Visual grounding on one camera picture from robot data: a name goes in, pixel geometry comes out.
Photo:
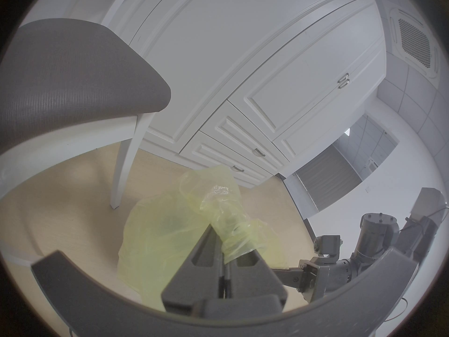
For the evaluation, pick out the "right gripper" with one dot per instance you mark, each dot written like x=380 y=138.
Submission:
x=314 y=279

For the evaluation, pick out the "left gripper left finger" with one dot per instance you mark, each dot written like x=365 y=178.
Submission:
x=196 y=276

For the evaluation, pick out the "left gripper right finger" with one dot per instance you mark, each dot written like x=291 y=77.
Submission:
x=256 y=279

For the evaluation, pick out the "yellow plastic bag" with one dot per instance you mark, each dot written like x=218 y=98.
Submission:
x=158 y=240

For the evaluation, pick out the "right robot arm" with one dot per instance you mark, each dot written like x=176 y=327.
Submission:
x=377 y=237

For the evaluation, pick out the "grey curtain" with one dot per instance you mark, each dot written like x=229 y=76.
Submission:
x=326 y=177

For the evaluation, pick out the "grey and white chair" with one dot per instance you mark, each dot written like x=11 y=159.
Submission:
x=70 y=83

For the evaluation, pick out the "white wardrobe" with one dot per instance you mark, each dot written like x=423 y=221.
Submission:
x=245 y=47

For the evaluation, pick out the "white ceiling air vent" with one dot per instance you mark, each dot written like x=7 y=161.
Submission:
x=415 y=42

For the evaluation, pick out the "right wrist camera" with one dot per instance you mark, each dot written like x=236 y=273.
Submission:
x=328 y=246

